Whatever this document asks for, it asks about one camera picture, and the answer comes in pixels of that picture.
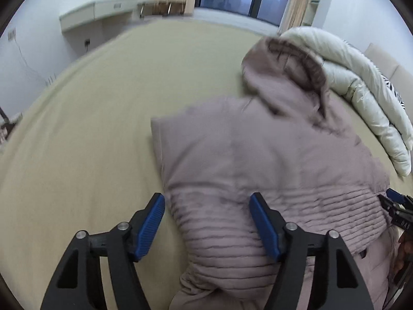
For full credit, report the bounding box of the white wall-mounted desk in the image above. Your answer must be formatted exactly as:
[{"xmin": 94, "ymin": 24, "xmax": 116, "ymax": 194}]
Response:
[{"xmin": 59, "ymin": 0, "xmax": 155, "ymax": 33}]

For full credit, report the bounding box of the beige bed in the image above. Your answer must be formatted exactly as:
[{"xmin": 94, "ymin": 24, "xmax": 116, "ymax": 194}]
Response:
[{"xmin": 0, "ymin": 17, "xmax": 408, "ymax": 310}]

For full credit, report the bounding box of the chair with metal legs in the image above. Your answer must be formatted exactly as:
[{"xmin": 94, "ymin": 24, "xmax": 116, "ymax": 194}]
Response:
[{"xmin": 138, "ymin": 2, "xmax": 186, "ymax": 20}]

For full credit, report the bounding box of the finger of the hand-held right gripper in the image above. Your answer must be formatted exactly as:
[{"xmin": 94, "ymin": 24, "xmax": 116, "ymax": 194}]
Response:
[{"xmin": 377, "ymin": 188, "xmax": 413, "ymax": 218}]

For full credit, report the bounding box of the white folded duvet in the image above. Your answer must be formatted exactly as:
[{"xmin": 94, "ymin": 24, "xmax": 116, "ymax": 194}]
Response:
[{"xmin": 278, "ymin": 27, "xmax": 413, "ymax": 177}]

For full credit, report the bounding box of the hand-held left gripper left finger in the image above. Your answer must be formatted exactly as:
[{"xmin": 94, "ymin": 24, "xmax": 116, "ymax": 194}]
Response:
[{"xmin": 40, "ymin": 193, "xmax": 166, "ymax": 310}]

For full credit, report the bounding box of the black and white striped pillow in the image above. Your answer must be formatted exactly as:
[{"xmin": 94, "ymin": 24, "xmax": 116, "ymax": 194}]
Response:
[{"xmin": 343, "ymin": 40, "xmax": 406, "ymax": 110}]

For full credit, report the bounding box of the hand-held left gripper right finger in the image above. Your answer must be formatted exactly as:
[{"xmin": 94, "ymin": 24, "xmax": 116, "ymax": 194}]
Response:
[{"xmin": 249, "ymin": 192, "xmax": 375, "ymax": 310}]

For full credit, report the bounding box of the beige padded headboard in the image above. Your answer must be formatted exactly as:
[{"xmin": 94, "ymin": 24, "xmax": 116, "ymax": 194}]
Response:
[{"xmin": 363, "ymin": 43, "xmax": 413, "ymax": 96}]

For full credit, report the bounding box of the mauve hooded puffer jacket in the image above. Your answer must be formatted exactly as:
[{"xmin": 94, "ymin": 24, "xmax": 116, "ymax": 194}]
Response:
[{"xmin": 151, "ymin": 35, "xmax": 401, "ymax": 310}]

